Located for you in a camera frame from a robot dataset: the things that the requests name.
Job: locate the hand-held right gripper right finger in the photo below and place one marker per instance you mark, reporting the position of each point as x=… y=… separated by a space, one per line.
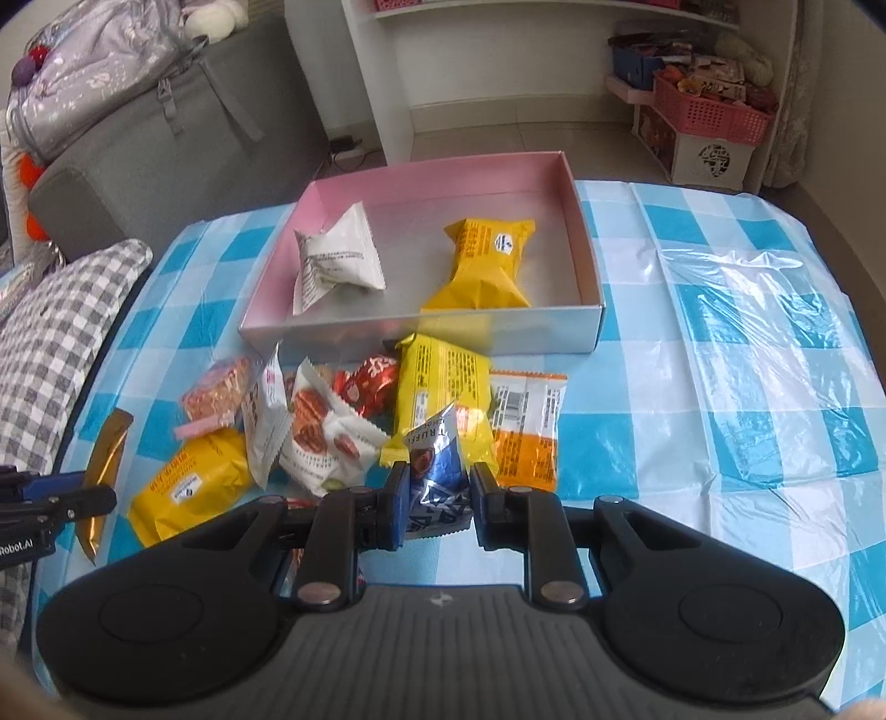
x=479 y=505

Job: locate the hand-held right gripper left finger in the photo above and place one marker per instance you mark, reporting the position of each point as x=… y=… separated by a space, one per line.
x=398 y=505

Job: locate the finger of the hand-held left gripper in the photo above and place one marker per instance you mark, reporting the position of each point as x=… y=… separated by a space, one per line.
x=59 y=486
x=83 y=504

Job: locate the blue and silver snack packet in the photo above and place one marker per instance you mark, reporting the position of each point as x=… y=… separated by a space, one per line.
x=436 y=478

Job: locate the gold foil snack packet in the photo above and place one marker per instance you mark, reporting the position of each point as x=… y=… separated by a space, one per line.
x=104 y=457

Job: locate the orange and white snack packet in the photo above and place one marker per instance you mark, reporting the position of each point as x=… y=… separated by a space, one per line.
x=526 y=450

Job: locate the white date snack packet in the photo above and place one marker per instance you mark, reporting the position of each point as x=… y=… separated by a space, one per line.
x=311 y=429

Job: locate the yellow barcode snack packet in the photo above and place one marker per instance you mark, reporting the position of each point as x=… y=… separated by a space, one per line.
x=432 y=388

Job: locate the clear pink snack packet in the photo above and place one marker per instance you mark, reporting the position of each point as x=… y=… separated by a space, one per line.
x=214 y=394

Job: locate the pink cardboard box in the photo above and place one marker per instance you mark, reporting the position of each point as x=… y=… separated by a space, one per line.
x=415 y=228

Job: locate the grey checked pillow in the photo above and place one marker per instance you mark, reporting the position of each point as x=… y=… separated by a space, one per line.
x=48 y=346

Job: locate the white text-printed snack packet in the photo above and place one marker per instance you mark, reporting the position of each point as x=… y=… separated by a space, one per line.
x=342 y=259

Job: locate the blue checked plastic tablecloth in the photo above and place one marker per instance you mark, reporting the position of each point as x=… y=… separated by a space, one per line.
x=692 y=346

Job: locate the orange toy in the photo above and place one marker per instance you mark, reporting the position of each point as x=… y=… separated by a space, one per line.
x=29 y=180

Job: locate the grey sofa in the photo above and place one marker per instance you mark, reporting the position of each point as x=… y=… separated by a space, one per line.
x=173 y=180

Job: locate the silver backpack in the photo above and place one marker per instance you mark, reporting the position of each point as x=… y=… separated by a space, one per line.
x=97 y=76

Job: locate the white cut-out storage box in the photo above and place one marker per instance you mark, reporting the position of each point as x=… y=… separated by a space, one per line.
x=713 y=163

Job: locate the purple pompom charm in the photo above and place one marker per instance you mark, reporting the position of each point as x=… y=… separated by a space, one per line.
x=26 y=69

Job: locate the white shelf unit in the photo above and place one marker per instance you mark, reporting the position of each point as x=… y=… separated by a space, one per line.
x=554 y=76

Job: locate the pink plastic tray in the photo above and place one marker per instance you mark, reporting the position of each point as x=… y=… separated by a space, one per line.
x=626 y=90

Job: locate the large pink plastic basket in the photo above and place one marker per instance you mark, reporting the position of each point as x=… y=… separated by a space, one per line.
x=713 y=114

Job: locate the blue plastic basket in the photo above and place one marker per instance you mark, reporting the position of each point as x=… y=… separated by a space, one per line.
x=637 y=66

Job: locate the pile of assorted snack bags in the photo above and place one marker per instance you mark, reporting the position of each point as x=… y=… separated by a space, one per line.
x=720 y=79

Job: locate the white plush toy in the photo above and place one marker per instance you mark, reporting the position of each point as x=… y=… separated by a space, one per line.
x=218 y=17

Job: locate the small pink plastic basket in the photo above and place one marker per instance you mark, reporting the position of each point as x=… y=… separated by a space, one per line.
x=401 y=4

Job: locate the patterned curtain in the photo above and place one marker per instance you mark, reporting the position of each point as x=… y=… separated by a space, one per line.
x=796 y=104

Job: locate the beige plush toy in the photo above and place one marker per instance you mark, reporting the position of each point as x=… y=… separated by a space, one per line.
x=751 y=62

